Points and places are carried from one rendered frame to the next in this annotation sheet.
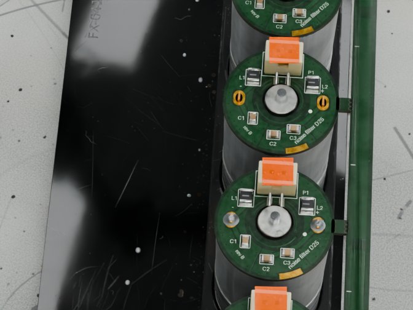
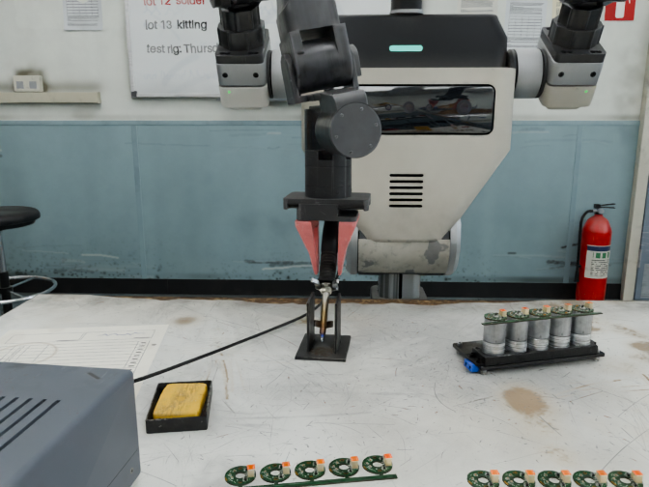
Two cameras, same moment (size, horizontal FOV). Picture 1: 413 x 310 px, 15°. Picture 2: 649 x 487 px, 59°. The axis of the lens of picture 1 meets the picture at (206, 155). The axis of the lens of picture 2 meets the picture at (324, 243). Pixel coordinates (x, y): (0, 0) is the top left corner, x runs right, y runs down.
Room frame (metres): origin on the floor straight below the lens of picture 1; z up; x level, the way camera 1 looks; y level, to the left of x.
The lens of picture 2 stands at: (-0.28, -0.53, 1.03)
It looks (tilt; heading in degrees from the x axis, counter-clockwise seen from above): 13 degrees down; 72
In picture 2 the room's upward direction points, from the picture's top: straight up
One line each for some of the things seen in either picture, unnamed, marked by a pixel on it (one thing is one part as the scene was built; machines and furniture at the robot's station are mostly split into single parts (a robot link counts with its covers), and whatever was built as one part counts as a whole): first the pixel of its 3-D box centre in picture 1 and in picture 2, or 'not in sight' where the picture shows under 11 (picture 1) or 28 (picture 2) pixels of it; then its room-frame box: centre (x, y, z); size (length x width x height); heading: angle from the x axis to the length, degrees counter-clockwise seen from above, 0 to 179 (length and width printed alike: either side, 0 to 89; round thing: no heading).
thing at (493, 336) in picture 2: not in sight; (493, 336); (0.09, -0.01, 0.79); 0.02 x 0.02 x 0.05
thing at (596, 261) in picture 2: not in sight; (595, 252); (2.06, 1.91, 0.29); 0.16 x 0.15 x 0.55; 160
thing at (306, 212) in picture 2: not in sight; (328, 237); (-0.06, 0.13, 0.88); 0.07 x 0.07 x 0.09; 65
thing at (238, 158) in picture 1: (276, 146); (538, 332); (0.14, -0.02, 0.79); 0.02 x 0.02 x 0.05
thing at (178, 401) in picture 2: not in sight; (181, 404); (-0.26, 0.00, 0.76); 0.07 x 0.05 x 0.02; 79
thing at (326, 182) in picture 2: not in sight; (327, 180); (-0.06, 0.13, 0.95); 0.10 x 0.07 x 0.07; 155
